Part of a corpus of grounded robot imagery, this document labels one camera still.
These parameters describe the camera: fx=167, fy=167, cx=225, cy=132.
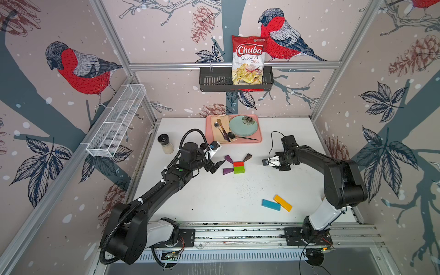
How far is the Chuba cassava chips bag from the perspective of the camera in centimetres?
85

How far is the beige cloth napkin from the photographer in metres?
1.11

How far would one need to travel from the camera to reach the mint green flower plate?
1.13 m
